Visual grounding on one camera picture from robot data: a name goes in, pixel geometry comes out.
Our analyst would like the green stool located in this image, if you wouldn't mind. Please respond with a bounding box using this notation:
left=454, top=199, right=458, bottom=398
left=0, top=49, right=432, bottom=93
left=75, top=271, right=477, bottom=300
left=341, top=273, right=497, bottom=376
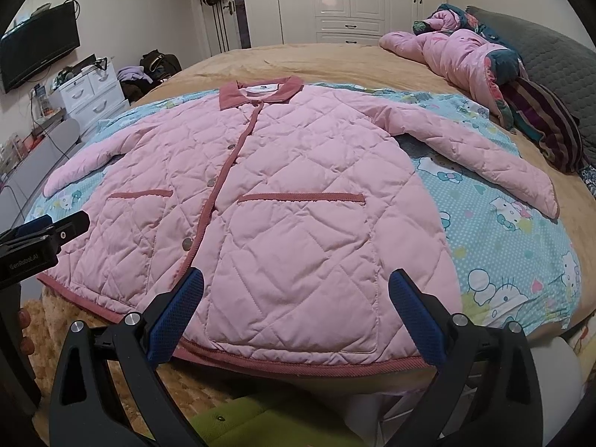
left=190, top=396, right=364, bottom=447

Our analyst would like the left hand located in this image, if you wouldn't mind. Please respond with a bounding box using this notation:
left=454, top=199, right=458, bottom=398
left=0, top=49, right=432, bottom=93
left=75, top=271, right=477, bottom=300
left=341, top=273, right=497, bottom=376
left=17, top=307, right=37, bottom=359

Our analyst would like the white bedroom door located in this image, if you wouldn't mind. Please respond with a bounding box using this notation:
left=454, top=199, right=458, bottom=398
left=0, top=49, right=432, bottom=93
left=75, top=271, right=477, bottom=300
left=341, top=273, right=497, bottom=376
left=191, top=0, right=241, bottom=58

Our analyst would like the pink quilted jacket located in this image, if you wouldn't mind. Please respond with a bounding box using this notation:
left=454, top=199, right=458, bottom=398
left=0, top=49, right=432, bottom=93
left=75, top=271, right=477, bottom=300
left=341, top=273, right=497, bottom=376
left=40, top=77, right=559, bottom=377

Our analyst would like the grey low tv cabinet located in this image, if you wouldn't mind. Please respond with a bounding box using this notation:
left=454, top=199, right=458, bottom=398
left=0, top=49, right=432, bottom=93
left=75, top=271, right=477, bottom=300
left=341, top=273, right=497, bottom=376
left=1, top=118, right=80, bottom=230

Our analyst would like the purple clothes pile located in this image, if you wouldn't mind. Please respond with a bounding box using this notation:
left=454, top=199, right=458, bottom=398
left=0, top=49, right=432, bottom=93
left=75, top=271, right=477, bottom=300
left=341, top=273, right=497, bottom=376
left=117, top=66, right=153, bottom=84

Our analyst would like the white drawer cabinet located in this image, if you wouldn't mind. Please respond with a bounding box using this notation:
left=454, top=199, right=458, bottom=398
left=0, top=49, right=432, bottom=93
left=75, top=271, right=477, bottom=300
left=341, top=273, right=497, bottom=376
left=50, top=58, right=128, bottom=136

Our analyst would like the blue Hello Kitty sheet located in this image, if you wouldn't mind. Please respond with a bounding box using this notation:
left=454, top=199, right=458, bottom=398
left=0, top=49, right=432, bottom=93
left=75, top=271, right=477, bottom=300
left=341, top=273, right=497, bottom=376
left=25, top=83, right=582, bottom=334

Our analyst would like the pink floral crumpled comforter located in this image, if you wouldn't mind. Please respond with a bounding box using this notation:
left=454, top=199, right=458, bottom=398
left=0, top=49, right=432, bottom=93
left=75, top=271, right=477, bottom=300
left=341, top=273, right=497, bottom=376
left=379, top=3, right=527, bottom=130

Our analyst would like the black wall television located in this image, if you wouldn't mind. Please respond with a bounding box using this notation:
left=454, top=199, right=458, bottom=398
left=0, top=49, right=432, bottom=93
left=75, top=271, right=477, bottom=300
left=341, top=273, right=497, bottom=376
left=1, top=0, right=80, bottom=93

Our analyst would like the grey quilted headboard cushion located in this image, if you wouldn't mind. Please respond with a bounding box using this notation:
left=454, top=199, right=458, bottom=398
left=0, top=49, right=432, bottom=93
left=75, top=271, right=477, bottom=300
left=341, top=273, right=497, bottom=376
left=467, top=5, right=596, bottom=162

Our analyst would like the tan bed blanket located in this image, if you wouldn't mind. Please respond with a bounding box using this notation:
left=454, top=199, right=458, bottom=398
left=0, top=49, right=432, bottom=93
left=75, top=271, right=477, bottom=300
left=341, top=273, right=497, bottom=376
left=26, top=44, right=595, bottom=414

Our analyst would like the black bag on floor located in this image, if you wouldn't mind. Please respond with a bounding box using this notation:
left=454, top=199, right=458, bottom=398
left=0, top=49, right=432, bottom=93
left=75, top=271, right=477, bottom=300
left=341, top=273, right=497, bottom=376
left=139, top=50, right=182, bottom=84

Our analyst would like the striped dark cloth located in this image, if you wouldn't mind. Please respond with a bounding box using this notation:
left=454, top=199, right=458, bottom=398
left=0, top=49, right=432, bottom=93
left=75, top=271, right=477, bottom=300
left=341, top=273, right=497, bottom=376
left=501, top=77, right=586, bottom=174

